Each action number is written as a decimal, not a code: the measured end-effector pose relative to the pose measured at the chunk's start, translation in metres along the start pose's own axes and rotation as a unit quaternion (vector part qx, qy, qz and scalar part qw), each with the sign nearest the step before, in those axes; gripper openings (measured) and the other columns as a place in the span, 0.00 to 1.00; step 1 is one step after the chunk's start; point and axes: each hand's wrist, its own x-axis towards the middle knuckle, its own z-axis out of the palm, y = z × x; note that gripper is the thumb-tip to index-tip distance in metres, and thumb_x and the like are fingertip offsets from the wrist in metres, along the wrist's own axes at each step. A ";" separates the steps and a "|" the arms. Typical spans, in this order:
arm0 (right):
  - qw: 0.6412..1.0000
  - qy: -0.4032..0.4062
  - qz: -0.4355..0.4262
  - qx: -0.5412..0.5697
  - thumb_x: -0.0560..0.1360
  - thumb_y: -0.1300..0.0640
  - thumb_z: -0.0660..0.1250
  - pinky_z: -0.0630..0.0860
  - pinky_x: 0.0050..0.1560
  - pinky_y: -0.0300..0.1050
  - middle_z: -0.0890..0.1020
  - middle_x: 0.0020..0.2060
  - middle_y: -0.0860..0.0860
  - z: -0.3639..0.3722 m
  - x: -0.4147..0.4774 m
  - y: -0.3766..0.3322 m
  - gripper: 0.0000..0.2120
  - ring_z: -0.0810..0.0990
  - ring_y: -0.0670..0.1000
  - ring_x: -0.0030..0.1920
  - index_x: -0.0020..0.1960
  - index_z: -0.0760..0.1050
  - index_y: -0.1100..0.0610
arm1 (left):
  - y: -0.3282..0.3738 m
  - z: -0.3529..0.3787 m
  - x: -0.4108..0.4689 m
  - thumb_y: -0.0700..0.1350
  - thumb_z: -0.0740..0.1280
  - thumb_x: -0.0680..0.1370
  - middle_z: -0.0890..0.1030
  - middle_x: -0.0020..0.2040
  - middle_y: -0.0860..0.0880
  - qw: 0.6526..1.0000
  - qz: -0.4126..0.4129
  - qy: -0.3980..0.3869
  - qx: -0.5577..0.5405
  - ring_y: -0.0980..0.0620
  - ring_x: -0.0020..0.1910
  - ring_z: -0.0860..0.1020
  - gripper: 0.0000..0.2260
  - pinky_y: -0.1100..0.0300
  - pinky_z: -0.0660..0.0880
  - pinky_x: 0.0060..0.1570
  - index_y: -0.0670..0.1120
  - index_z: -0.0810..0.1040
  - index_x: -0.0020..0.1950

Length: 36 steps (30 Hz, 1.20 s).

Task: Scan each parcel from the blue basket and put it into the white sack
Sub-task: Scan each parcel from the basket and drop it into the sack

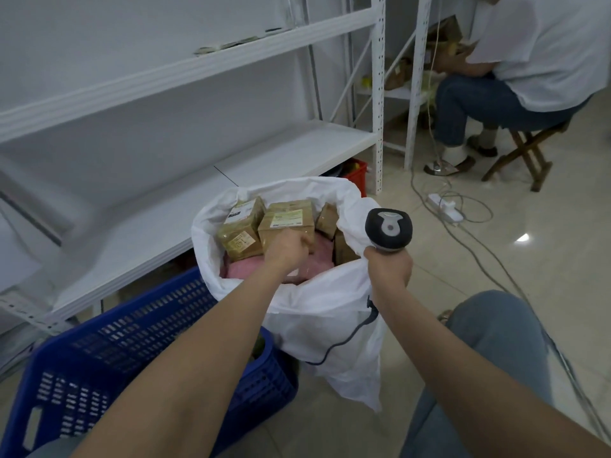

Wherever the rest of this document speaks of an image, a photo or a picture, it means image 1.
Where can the person's left forearm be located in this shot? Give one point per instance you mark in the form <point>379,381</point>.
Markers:
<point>181,376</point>

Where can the person's sandal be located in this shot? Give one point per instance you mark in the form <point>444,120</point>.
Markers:
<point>444,315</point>

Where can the white woven sack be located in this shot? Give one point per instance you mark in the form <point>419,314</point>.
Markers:
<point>324,310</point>

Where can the person's left leg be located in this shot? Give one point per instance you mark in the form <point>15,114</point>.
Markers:
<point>52,448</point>

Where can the person's right forearm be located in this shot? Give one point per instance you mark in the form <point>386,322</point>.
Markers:
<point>453,376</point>

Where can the white power adapter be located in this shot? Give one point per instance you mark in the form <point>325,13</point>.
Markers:
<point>451,209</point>

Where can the red plastic crate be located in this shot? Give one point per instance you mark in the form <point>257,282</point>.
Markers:
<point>358,178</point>

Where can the wooden chair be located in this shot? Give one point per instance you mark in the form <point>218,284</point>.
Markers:
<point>530,147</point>

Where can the white metal shelf rack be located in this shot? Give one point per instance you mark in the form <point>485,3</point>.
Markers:
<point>415,90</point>
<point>143,224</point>

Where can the yellow item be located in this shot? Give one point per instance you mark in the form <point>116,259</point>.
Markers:
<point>366,81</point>

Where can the person's left hand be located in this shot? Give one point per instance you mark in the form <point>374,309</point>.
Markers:
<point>286,252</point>

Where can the blue plastic crate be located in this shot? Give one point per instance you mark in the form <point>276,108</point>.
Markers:
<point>262,386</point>

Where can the pink mailer bag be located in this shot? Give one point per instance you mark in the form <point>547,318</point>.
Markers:
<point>243,269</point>

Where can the grey plastic mailer bag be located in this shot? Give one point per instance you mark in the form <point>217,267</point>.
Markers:
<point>19,348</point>

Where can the person's right hand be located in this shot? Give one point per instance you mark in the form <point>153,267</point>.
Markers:
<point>389,271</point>

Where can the white power strip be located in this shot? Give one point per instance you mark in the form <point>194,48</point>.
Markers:
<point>436,201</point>

